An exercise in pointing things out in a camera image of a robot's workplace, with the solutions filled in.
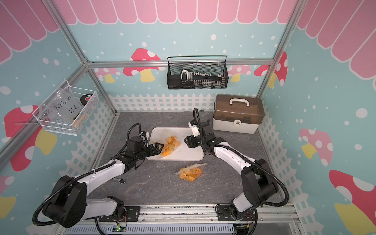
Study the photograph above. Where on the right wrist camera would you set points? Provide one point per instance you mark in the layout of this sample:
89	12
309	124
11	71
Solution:
194	128

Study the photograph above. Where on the clear labelled plastic bag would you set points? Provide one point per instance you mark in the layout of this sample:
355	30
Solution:
63	107

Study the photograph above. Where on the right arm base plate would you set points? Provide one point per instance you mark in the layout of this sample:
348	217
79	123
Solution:
229	213

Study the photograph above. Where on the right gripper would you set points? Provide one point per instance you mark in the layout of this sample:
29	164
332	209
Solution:
190	141

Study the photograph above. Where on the pile of poured cookies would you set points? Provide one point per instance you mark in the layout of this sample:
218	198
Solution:
172	144

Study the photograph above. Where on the socket set in basket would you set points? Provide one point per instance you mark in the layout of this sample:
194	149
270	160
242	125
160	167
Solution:
200	80

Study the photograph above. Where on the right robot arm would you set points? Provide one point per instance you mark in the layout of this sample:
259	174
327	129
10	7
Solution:
260	186

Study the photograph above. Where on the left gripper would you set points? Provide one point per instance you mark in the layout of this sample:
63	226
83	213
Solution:
157	152

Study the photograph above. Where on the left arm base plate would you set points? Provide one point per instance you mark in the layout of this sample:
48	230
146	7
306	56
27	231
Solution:
125	214

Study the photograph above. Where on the black wire mesh basket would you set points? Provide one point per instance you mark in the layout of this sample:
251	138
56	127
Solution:
214	64

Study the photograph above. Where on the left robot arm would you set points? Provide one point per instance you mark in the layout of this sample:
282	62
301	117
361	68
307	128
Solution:
68	203

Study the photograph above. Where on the brown lid storage box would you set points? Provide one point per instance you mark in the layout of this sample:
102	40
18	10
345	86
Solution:
237	114

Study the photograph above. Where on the black tape roll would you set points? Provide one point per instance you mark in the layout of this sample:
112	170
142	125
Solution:
85	99

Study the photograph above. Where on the white wire wall basket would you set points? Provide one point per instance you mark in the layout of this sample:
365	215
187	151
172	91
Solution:
75	128

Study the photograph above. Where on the white plastic tray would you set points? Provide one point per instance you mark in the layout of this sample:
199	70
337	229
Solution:
187	154

